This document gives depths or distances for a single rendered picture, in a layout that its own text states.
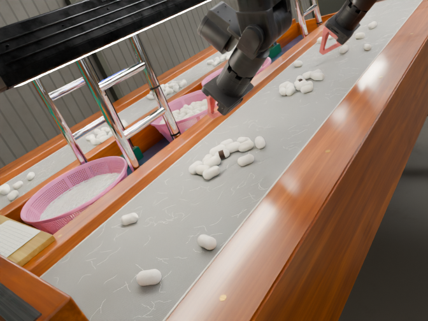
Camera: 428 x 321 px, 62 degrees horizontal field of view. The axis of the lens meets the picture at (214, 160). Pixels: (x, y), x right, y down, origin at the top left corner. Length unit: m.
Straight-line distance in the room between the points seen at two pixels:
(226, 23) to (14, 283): 0.48
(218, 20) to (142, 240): 0.39
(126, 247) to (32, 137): 1.76
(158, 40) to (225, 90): 2.28
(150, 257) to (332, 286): 0.27
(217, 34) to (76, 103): 1.89
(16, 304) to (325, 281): 0.38
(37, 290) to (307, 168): 0.41
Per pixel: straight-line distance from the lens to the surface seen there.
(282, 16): 0.60
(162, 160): 0.82
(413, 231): 1.59
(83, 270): 0.65
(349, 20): 0.96
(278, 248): 0.45
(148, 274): 0.52
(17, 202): 1.04
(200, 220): 0.60
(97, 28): 0.60
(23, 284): 0.46
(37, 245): 0.73
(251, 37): 0.57
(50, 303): 0.40
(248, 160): 0.69
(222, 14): 0.64
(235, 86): 0.67
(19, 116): 2.32
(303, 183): 0.55
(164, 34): 2.99
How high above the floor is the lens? 1.06
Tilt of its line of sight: 25 degrees down
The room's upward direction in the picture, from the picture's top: 22 degrees counter-clockwise
